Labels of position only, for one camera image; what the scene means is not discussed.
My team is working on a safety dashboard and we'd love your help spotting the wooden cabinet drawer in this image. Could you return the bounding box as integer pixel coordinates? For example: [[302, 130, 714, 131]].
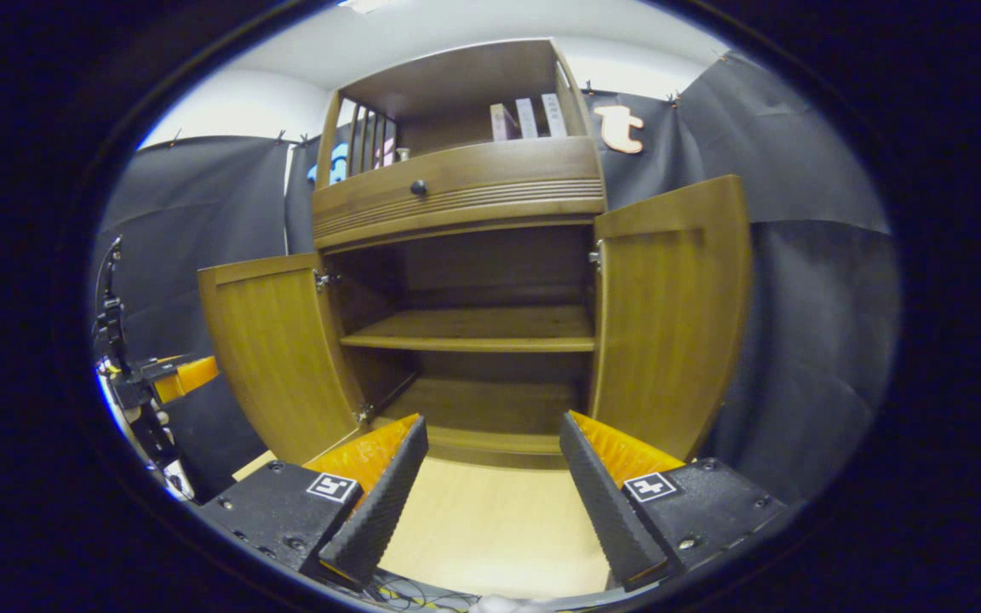
[[312, 136, 607, 250]]

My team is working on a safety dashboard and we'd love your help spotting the wooden cabinet door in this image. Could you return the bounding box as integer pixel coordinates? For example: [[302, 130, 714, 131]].
[[198, 253, 364, 466], [588, 175, 754, 461]]

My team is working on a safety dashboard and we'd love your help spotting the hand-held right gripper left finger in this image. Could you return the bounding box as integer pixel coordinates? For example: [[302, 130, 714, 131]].
[[192, 415, 429, 594]]

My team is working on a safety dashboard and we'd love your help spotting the wooden inner cabinet shelf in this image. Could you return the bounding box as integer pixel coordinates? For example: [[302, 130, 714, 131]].
[[340, 305, 597, 353]]

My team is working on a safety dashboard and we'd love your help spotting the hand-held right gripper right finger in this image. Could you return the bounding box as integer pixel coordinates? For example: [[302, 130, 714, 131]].
[[559, 410, 789, 591]]

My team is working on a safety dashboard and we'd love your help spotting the black backdrop cloth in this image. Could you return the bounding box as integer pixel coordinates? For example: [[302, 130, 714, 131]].
[[95, 51, 902, 509]]

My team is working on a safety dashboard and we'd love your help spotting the thin black cable bundle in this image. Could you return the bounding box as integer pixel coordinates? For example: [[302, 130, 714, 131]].
[[367, 572, 481, 610]]

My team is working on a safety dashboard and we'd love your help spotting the brown wooden shoe cabinet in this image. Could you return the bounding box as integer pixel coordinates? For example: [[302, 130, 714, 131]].
[[312, 38, 608, 471]]

